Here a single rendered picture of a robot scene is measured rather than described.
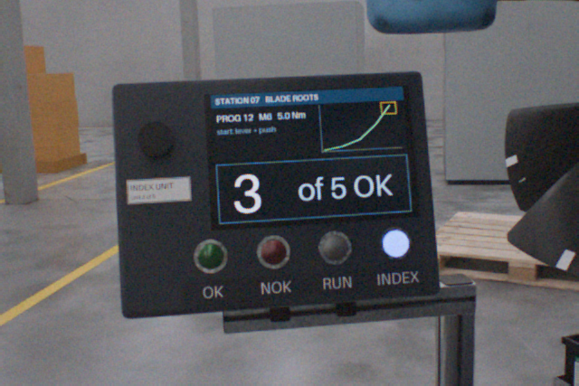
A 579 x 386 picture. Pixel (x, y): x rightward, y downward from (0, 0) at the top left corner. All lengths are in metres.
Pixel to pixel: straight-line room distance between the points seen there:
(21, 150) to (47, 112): 2.12
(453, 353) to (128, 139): 0.36
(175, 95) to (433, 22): 0.25
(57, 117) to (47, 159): 0.56
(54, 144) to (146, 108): 8.23
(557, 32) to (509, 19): 0.45
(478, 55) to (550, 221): 5.43
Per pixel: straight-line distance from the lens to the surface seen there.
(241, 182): 0.53
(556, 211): 1.16
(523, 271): 3.88
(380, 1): 0.38
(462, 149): 6.60
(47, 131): 8.85
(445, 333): 0.66
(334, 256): 0.53
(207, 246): 0.53
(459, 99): 6.55
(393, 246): 0.54
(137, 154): 0.54
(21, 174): 6.78
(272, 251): 0.53
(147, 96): 0.55
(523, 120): 1.46
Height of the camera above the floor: 1.27
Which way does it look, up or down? 10 degrees down
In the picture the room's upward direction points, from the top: 2 degrees counter-clockwise
